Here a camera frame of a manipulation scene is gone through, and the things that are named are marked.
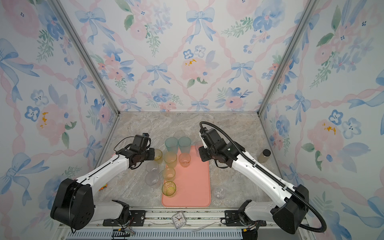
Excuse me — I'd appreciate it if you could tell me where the clear glass cup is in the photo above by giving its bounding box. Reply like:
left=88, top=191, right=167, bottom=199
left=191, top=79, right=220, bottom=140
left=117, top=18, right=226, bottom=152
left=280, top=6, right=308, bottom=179
left=146, top=161, right=160, bottom=173
left=145, top=172, right=162, bottom=189

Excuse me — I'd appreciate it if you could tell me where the yellow-green textured cup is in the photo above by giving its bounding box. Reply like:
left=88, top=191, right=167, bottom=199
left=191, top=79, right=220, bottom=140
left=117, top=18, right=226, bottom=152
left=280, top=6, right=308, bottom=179
left=164, top=152, right=178, bottom=168

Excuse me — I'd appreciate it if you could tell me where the orange textured cup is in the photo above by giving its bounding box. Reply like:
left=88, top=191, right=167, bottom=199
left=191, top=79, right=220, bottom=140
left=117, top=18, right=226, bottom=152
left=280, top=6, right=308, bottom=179
left=179, top=153, right=192, bottom=168

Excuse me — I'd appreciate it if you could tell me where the tall teal textured cup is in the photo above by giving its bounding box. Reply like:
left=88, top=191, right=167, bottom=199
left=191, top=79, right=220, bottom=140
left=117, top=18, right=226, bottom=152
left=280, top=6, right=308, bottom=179
left=165, top=137, right=179, bottom=154

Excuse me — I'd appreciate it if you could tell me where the light green textured cup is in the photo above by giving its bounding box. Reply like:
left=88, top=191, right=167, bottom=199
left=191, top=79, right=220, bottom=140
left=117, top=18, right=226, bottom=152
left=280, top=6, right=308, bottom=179
left=162, top=167, right=176, bottom=182

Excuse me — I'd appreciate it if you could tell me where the green glass cup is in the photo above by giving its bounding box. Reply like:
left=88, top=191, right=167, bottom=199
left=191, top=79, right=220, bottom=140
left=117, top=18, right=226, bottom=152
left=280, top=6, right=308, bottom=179
left=162, top=181, right=177, bottom=197

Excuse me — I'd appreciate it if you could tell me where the clear textured cup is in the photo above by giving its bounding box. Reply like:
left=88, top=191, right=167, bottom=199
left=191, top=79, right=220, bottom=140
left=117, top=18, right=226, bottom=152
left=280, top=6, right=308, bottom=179
left=195, top=141, right=204, bottom=157

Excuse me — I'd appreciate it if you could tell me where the yellow glass cup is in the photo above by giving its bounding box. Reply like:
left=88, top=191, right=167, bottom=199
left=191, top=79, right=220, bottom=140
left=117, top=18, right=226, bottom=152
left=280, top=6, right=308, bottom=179
left=154, top=149, right=163, bottom=165

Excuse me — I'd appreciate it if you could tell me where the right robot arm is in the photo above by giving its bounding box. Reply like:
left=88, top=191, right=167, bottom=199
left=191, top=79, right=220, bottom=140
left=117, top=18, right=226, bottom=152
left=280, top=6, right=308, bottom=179
left=199, top=128, right=309, bottom=234

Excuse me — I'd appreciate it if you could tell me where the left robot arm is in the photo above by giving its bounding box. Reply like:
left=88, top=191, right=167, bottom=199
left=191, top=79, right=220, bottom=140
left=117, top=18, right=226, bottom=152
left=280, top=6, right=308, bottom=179
left=50, top=133, right=155, bottom=232

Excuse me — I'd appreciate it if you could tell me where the pink plastic tray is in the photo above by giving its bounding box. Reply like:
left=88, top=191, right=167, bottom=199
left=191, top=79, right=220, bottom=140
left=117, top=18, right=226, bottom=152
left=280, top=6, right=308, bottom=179
left=162, top=146, right=211, bottom=208

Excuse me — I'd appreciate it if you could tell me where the small clear glass back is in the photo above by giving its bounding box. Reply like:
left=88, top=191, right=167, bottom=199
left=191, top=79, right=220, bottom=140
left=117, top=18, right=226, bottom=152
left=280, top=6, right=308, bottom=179
left=174, top=130, right=186, bottom=139

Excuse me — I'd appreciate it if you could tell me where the small clear glass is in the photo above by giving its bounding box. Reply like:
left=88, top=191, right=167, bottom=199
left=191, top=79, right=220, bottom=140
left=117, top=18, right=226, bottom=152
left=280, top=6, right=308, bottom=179
left=174, top=130, right=186, bottom=139
left=213, top=188, right=226, bottom=200

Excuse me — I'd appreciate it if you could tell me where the small clear glass front right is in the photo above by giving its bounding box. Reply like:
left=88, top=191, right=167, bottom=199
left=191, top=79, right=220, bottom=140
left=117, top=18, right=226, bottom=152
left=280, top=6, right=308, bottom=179
left=213, top=188, right=226, bottom=200

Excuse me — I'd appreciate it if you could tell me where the jar with black lid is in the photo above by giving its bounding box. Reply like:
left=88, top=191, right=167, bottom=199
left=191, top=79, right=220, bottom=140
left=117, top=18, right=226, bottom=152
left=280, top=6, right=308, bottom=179
left=258, top=149, right=272, bottom=164

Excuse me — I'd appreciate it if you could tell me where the small white clock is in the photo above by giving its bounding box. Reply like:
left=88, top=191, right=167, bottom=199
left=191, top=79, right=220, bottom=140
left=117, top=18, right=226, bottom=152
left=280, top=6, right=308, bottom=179
left=171, top=212, right=187, bottom=229

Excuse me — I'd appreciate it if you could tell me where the clear plastic stick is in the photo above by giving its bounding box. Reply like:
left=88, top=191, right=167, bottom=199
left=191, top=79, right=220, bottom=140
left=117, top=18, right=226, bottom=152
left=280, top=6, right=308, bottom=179
left=192, top=222, right=220, bottom=233

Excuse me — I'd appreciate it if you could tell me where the black corrugated cable conduit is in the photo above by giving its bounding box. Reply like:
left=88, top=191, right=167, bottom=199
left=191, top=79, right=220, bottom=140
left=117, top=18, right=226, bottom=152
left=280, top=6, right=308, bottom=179
left=199, top=121, right=328, bottom=233

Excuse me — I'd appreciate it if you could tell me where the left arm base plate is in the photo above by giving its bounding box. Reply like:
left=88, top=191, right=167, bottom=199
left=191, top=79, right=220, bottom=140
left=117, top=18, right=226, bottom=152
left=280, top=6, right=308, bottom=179
left=103, top=210, right=146, bottom=227

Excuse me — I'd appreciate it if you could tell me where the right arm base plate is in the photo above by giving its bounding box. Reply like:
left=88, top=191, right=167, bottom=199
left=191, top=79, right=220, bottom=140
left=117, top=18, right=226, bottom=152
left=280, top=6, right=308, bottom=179
left=224, top=209, right=268, bottom=227

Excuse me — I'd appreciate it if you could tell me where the aluminium rail frame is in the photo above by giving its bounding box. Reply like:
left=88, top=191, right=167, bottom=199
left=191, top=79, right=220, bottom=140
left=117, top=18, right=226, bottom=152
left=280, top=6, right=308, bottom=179
left=54, top=208, right=316, bottom=240

